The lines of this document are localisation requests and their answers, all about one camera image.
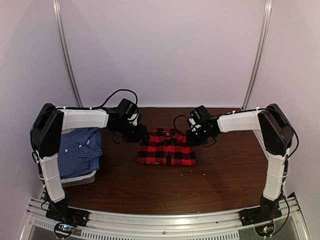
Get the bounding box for front aluminium frame rail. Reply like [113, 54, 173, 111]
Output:
[18, 196, 311, 240]

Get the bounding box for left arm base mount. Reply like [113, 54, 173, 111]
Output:
[45, 197, 89, 227]

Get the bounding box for right aluminium corner post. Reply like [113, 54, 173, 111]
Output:
[241, 0, 273, 110]

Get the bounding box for right circuit board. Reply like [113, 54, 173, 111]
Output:
[254, 223, 275, 238]

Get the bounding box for aluminium corner post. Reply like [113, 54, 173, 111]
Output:
[241, 0, 273, 110]
[52, 0, 83, 107]

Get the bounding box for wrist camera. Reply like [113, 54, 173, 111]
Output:
[190, 105, 213, 124]
[116, 98, 138, 119]

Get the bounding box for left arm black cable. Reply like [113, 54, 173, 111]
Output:
[99, 89, 139, 111]

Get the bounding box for red black plaid shirt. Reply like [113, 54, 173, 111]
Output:
[137, 128, 196, 166]

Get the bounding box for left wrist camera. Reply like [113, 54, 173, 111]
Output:
[116, 98, 138, 119]

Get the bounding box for blue checkered shirt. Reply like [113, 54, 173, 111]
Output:
[57, 128, 103, 179]

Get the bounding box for left aluminium corner post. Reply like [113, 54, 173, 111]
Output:
[52, 0, 83, 107]

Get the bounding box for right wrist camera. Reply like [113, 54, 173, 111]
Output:
[190, 105, 213, 124]

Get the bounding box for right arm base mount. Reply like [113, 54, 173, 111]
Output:
[238, 195, 282, 226]

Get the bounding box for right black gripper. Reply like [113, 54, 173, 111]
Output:
[186, 126, 214, 146]

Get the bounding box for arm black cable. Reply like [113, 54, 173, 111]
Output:
[99, 89, 139, 111]
[173, 114, 218, 148]

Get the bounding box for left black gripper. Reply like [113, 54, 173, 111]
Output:
[114, 119, 150, 143]

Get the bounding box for white plastic laundry basket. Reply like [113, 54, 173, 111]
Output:
[37, 149, 97, 188]

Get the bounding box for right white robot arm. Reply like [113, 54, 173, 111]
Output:
[185, 103, 295, 201]

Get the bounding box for left circuit board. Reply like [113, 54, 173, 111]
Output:
[53, 222, 75, 238]

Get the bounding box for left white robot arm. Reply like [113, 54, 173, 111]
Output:
[30, 101, 149, 203]

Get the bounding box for circuit board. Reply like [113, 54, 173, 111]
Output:
[53, 222, 75, 238]
[254, 223, 275, 238]

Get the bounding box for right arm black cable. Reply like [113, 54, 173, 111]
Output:
[173, 114, 218, 148]

